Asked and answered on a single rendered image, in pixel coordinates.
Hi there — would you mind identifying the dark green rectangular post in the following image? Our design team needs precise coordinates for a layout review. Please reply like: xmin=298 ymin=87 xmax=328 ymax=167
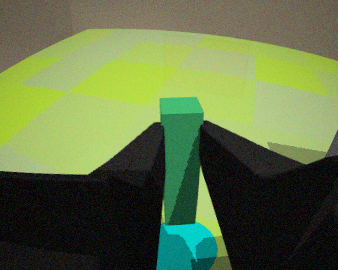
xmin=159 ymin=96 xmax=204 ymax=226

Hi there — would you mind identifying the cyan circle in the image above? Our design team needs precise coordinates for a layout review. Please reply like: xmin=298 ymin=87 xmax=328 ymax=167
xmin=156 ymin=222 xmax=218 ymax=270

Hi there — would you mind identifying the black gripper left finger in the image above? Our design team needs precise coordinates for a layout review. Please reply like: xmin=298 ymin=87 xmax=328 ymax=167
xmin=0 ymin=122 xmax=165 ymax=270

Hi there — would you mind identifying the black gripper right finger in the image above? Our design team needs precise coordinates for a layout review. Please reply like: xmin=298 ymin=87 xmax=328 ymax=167
xmin=199 ymin=120 xmax=338 ymax=270

